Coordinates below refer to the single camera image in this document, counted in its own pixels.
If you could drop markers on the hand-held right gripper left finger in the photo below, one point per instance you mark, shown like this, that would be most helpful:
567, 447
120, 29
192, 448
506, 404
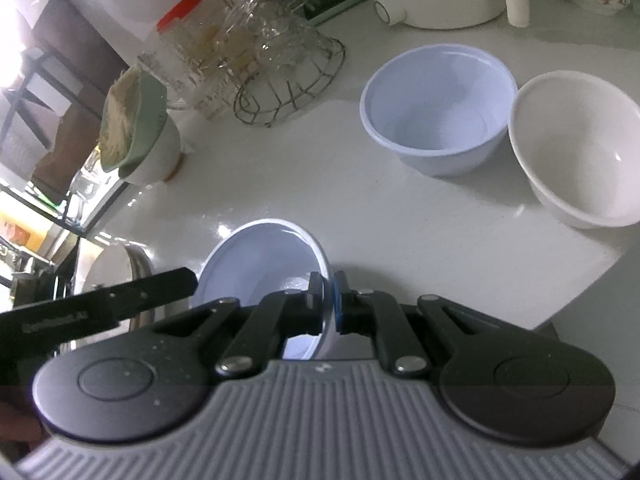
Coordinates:
312, 307

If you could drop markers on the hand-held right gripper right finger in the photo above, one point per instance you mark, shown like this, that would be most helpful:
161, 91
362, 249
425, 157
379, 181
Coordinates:
340, 305

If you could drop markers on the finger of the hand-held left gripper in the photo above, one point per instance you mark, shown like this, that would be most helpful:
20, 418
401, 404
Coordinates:
160, 287

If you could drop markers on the white plate red flower print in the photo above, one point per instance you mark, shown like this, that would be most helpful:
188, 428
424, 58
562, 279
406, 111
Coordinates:
107, 267

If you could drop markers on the pale blue plastic bowl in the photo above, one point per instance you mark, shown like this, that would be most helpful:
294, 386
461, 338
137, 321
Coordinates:
440, 100
260, 265

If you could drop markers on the black sink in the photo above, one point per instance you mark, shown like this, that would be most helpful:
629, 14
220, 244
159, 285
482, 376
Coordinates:
50, 280

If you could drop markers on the clear drinking glass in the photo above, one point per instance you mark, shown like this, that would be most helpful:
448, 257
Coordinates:
105, 160
90, 195

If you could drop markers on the green strainer basket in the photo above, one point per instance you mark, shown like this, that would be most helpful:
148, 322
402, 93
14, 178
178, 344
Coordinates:
147, 120

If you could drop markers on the bundle of tan sticks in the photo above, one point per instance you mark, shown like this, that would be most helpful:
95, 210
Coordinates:
122, 115

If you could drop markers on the clear plastic jar red lid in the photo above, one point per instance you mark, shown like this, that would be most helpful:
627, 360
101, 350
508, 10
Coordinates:
175, 45

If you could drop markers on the dark wooden cutting board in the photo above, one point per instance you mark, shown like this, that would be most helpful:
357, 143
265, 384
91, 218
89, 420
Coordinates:
80, 55

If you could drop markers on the white ceramic bowl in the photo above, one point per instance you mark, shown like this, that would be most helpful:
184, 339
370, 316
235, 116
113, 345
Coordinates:
580, 150

